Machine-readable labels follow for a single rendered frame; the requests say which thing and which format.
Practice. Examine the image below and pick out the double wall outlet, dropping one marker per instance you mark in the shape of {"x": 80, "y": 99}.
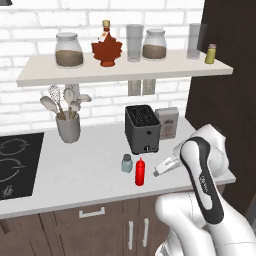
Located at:
{"x": 141, "y": 87}

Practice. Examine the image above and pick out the single wall outlet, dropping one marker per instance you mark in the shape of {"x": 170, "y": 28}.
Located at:
{"x": 74, "y": 89}

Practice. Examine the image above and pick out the yellow-green shaker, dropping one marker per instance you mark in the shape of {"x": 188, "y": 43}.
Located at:
{"x": 210, "y": 55}

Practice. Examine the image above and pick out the grey cardboard box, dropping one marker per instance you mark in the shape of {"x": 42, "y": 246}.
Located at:
{"x": 168, "y": 125}

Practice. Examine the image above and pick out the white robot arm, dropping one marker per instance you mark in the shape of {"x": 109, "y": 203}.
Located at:
{"x": 200, "y": 230}

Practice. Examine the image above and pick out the clear drinking glass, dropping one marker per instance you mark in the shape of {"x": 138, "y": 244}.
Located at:
{"x": 195, "y": 41}
{"x": 134, "y": 43}

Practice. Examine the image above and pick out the brown cabinet door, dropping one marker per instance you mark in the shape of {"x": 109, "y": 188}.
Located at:
{"x": 151, "y": 230}
{"x": 130, "y": 210}

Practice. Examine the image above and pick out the black range hood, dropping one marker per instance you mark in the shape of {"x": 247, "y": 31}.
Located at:
{"x": 5, "y": 2}

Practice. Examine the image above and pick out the white wall shelf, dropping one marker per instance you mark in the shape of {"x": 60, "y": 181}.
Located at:
{"x": 126, "y": 70}

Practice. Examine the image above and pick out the red condiment bottle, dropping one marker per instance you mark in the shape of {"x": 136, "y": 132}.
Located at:
{"x": 140, "y": 173}

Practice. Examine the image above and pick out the maple leaf syrup bottle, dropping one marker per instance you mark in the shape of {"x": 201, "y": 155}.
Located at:
{"x": 106, "y": 50}

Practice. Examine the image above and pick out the pale wooden spoon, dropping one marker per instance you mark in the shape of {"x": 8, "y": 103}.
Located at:
{"x": 85, "y": 98}
{"x": 74, "y": 106}
{"x": 49, "y": 104}

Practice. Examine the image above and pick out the grey utensil pot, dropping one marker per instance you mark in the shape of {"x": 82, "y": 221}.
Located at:
{"x": 68, "y": 130}

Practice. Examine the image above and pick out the glass jar with brown filling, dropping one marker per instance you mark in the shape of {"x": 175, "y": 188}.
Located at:
{"x": 154, "y": 48}
{"x": 69, "y": 53}

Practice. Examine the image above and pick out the brown cabinet panel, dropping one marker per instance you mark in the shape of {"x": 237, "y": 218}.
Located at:
{"x": 20, "y": 236}

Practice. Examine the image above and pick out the brown drawer front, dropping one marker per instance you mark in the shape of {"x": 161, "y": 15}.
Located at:
{"x": 90, "y": 230}

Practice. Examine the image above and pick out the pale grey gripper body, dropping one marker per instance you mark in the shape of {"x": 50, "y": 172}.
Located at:
{"x": 170, "y": 163}

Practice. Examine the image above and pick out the grey-blue shaker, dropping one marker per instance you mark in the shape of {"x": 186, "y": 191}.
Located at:
{"x": 126, "y": 164}

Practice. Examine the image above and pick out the black hob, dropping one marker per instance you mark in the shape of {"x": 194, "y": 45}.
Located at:
{"x": 16, "y": 163}

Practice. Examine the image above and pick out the black toaster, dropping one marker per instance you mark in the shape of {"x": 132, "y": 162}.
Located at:
{"x": 141, "y": 130}

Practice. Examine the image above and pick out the tall dark brown cabinet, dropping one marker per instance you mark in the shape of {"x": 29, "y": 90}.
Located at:
{"x": 230, "y": 66}

